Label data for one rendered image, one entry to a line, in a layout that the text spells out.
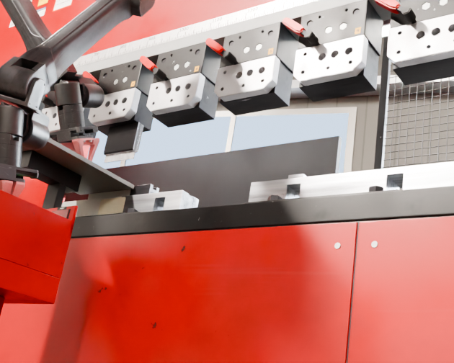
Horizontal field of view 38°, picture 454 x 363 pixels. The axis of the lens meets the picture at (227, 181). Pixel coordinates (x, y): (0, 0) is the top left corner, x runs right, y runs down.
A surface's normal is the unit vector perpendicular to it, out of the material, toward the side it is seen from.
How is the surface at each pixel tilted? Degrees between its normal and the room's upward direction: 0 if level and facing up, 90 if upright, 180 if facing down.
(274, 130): 90
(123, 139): 90
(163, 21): 90
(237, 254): 90
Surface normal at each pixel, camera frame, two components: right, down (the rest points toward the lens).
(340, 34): -0.56, -0.37
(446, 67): -0.15, 0.92
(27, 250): 0.79, -0.11
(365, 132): -0.33, -0.39
